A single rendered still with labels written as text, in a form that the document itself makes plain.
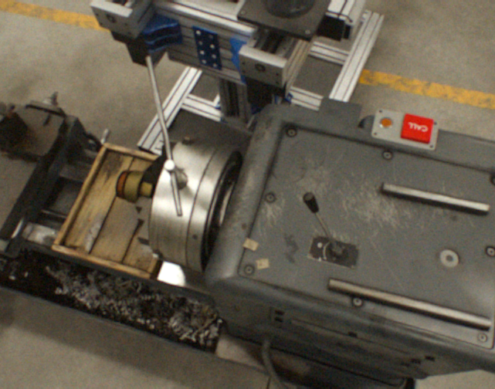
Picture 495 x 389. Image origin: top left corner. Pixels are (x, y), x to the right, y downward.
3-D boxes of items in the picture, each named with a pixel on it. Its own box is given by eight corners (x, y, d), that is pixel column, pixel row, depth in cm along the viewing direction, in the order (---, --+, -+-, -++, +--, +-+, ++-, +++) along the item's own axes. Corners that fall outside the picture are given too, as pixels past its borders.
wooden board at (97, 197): (196, 171, 138) (194, 164, 134) (153, 282, 124) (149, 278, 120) (108, 148, 143) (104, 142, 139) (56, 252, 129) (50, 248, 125)
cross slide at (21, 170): (74, 116, 141) (68, 107, 137) (6, 239, 125) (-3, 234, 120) (28, 104, 144) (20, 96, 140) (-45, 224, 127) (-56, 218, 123)
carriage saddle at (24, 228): (86, 126, 146) (79, 116, 141) (17, 258, 128) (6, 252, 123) (7, 106, 151) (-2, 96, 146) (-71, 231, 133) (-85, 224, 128)
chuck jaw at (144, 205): (181, 205, 106) (162, 248, 100) (184, 215, 111) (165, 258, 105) (139, 194, 108) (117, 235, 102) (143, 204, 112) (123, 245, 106)
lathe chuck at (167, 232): (235, 171, 128) (222, 120, 99) (201, 277, 120) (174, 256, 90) (206, 164, 130) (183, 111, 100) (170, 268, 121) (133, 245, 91)
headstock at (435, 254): (465, 215, 128) (540, 144, 93) (445, 388, 110) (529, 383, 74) (266, 165, 138) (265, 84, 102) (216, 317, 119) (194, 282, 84)
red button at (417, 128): (431, 123, 97) (434, 118, 95) (427, 147, 95) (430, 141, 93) (403, 117, 98) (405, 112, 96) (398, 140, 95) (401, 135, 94)
